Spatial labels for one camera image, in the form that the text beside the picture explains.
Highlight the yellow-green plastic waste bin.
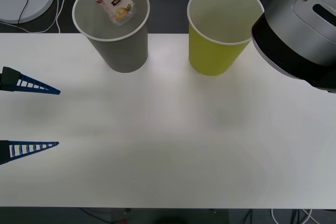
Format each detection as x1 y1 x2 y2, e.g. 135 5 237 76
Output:
186 0 265 77

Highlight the white cable under table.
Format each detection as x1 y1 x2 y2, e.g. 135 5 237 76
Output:
271 208 314 224

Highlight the grey plastic waste bin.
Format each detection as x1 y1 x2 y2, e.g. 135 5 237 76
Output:
71 0 151 73

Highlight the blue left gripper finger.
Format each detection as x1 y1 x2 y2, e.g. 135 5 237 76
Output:
0 141 60 166
1 66 61 95

